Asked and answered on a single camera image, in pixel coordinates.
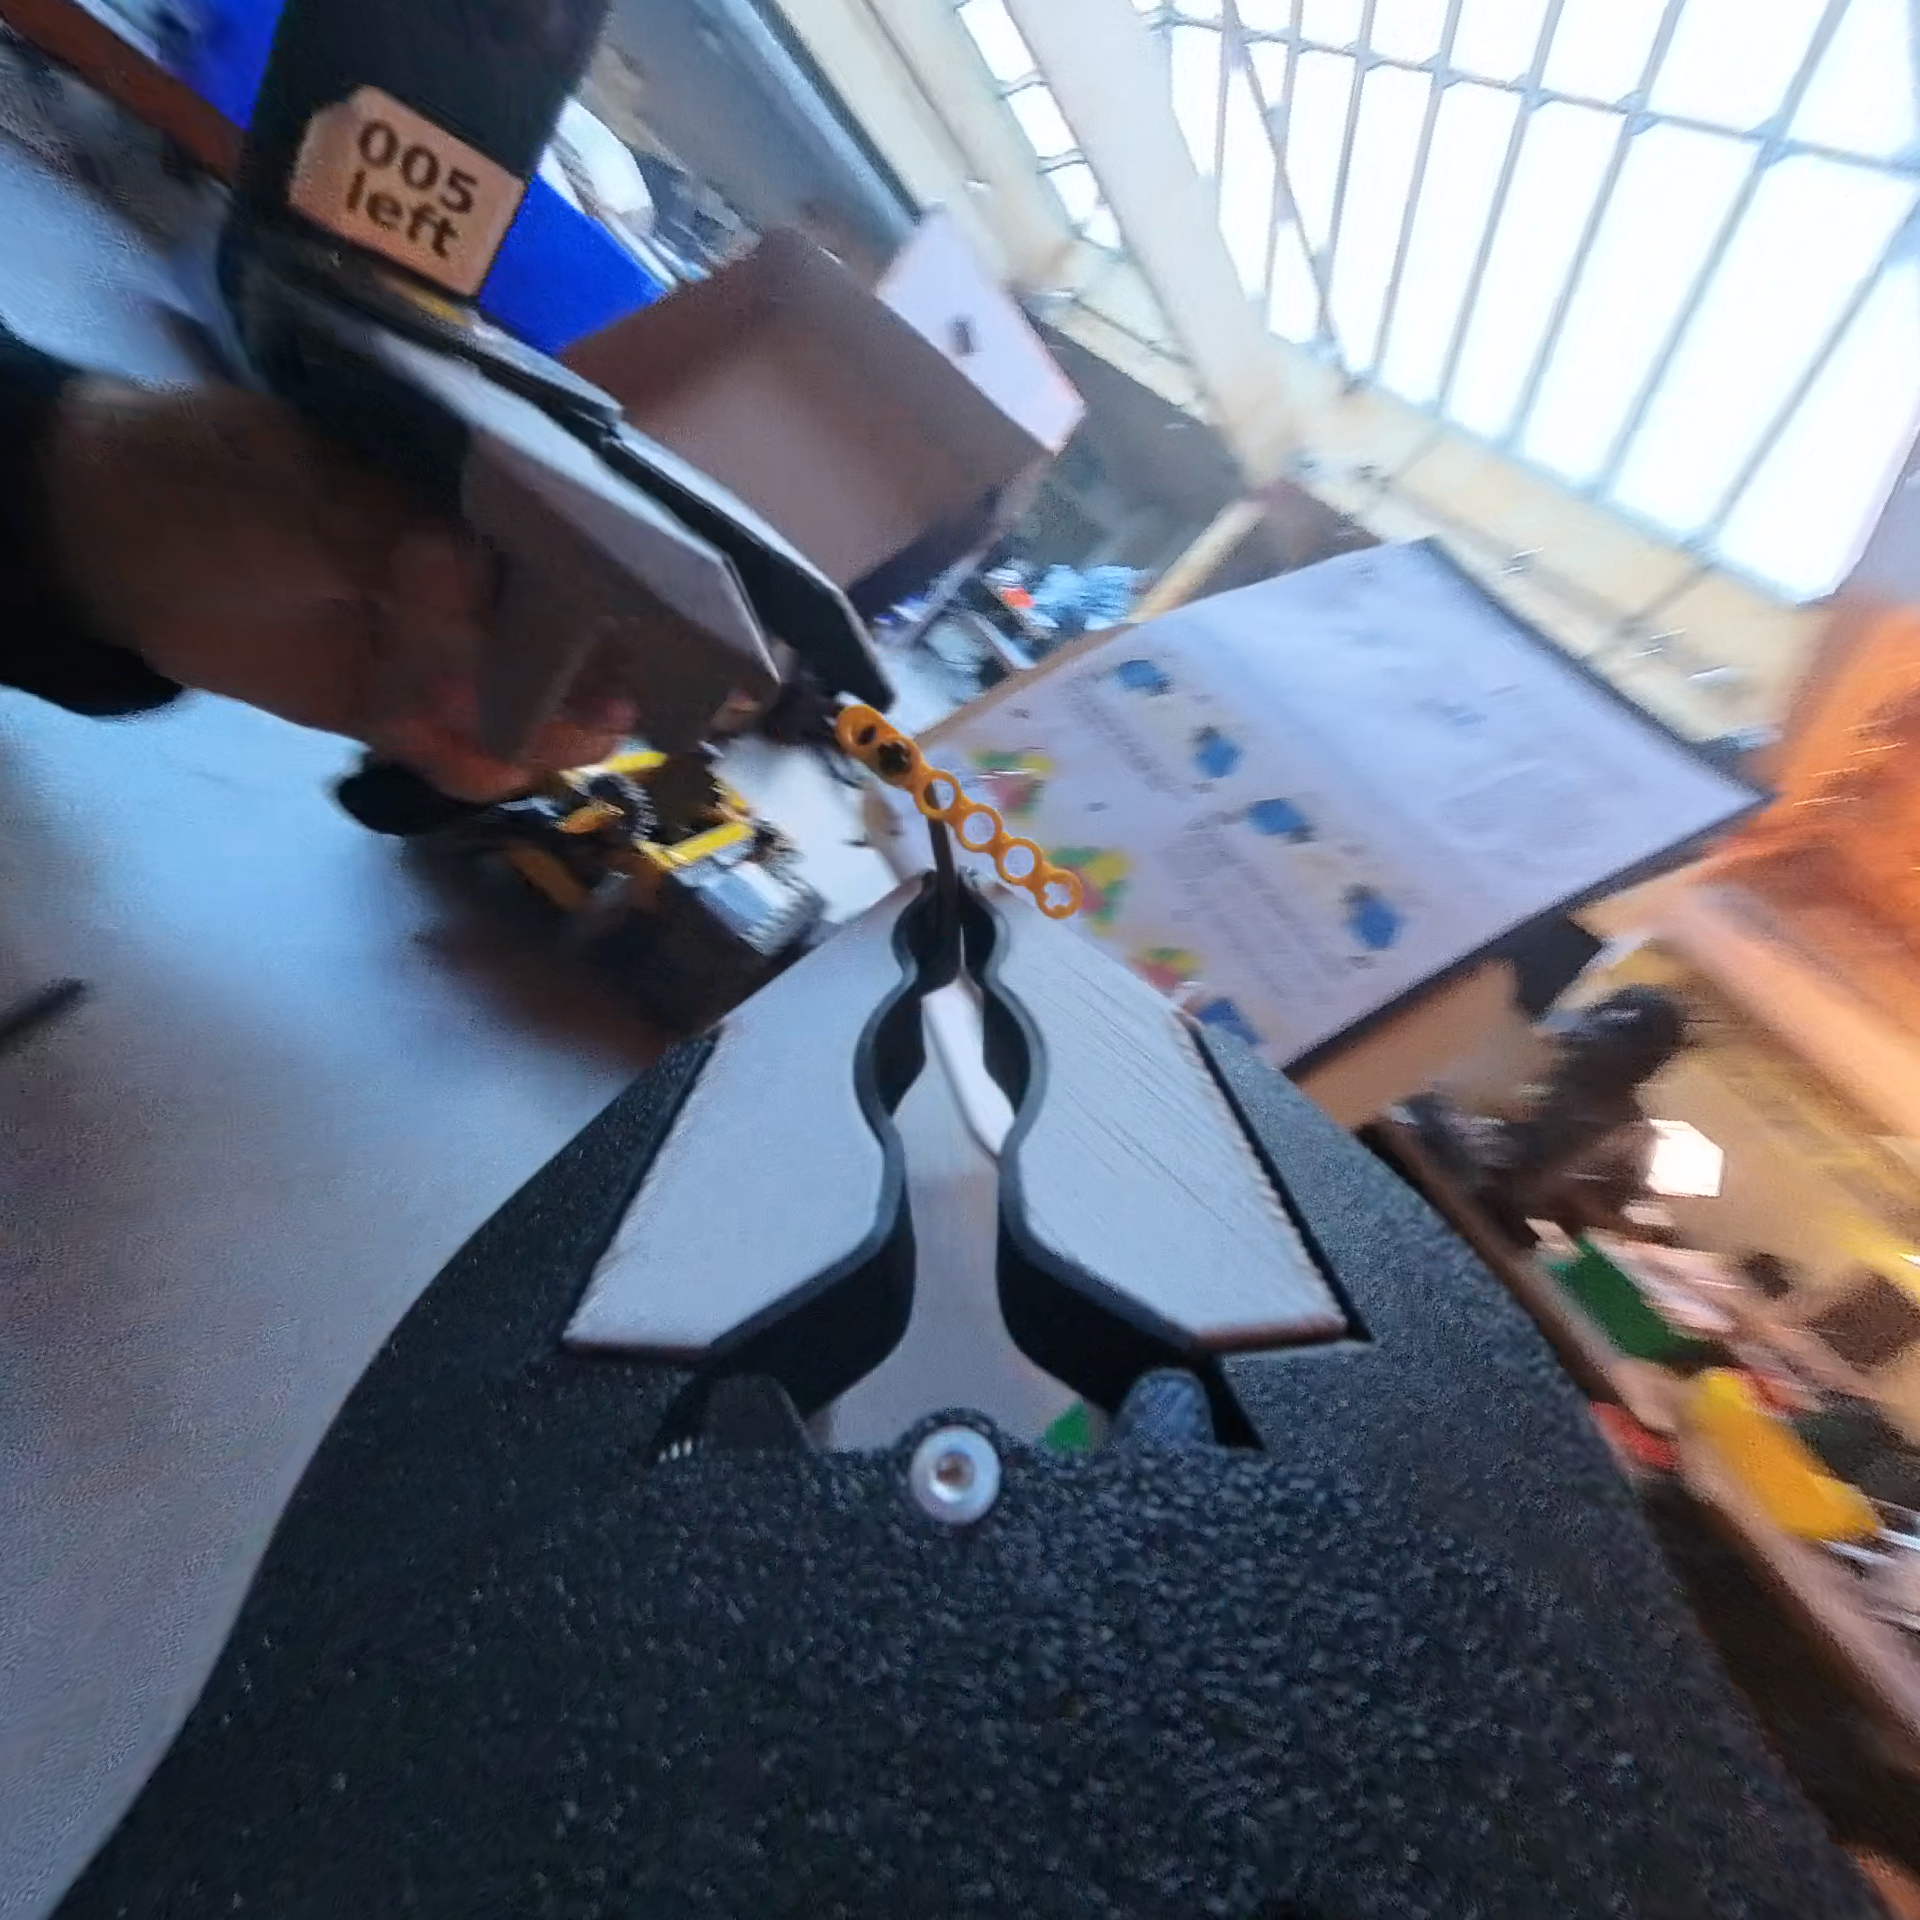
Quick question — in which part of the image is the white board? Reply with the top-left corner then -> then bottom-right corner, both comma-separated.
872,208 -> 1088,455

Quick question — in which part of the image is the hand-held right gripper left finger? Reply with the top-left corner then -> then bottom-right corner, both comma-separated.
562,878 -> 928,1367

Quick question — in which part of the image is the black yellow toy block vehicle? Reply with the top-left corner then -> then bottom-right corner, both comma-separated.
498,749 -> 829,1024

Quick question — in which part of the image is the person's left hand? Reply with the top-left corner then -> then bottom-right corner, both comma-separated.
45,381 -> 649,807

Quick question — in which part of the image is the printed instruction sheet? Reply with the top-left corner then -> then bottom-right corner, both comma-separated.
912,541 -> 1759,1063

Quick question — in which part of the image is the person's left forearm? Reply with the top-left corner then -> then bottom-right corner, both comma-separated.
0,334 -> 184,723

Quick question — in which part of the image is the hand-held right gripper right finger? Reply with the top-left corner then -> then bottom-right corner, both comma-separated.
970,886 -> 1352,1354

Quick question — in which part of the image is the small green storage bin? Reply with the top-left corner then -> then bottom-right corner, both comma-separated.
1542,1235 -> 1700,1370

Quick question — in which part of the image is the brown cardboard box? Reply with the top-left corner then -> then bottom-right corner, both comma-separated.
559,222 -> 1056,598

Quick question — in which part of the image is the red storage bin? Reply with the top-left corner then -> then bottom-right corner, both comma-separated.
1585,1399 -> 1685,1482

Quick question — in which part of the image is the yellow thin holed block beam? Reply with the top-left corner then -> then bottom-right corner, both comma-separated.
831,703 -> 1088,923

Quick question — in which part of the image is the instruction sheet on stand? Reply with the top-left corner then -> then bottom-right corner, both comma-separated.
858,528 -> 1776,1129

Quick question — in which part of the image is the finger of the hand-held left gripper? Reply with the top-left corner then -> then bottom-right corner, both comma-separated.
596,424 -> 901,719
457,417 -> 784,760

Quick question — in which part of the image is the yellow storage bin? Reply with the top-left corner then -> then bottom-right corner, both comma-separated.
1678,1370 -> 1881,1551

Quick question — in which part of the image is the grey desk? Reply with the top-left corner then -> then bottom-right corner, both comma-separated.
0,681 -> 1052,1920

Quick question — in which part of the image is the blue storage bin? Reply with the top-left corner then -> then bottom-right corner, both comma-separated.
145,0 -> 672,358

